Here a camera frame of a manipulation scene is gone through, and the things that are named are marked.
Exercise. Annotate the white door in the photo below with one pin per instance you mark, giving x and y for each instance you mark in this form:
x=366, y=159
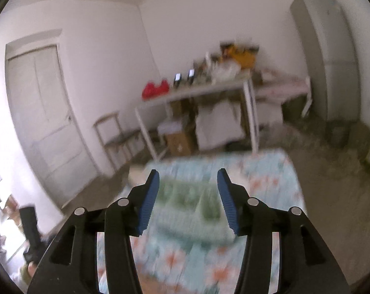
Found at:
x=44, y=113

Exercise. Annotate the floral light blue blanket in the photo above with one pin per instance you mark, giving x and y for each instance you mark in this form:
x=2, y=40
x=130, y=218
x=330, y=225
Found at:
x=264, y=174

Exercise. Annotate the white frame table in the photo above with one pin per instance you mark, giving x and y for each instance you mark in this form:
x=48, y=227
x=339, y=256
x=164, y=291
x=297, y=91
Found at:
x=203, y=88

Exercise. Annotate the orange plastic bag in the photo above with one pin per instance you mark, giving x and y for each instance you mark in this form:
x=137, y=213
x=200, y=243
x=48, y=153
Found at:
x=243, y=58

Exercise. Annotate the green perforated utensil holder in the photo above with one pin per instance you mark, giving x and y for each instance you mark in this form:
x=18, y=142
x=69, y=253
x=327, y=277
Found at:
x=188, y=208

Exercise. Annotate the red plastic bag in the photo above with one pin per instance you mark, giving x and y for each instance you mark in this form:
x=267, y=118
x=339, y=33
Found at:
x=154, y=90

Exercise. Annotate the pink cloth covered bench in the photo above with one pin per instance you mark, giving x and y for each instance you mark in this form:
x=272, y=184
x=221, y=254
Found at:
x=279, y=88

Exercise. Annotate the metal pot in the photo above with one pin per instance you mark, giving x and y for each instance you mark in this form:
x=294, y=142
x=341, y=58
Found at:
x=338, y=134

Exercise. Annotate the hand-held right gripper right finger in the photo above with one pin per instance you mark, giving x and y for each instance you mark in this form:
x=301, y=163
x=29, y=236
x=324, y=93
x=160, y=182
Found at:
x=229, y=202

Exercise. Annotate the white plastic bag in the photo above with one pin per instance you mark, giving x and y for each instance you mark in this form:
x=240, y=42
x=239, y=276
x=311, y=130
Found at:
x=224, y=72

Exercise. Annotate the small wooden chair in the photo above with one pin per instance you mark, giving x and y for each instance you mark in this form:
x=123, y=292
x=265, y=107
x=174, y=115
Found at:
x=123, y=137

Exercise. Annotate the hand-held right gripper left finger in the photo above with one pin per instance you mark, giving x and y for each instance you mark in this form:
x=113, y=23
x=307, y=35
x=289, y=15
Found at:
x=148, y=202

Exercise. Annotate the silver refrigerator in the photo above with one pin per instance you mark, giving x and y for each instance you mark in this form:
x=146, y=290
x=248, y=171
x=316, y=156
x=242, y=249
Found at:
x=331, y=52

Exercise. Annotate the phone on stand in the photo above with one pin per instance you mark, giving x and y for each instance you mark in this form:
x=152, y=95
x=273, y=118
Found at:
x=177, y=80
x=191, y=76

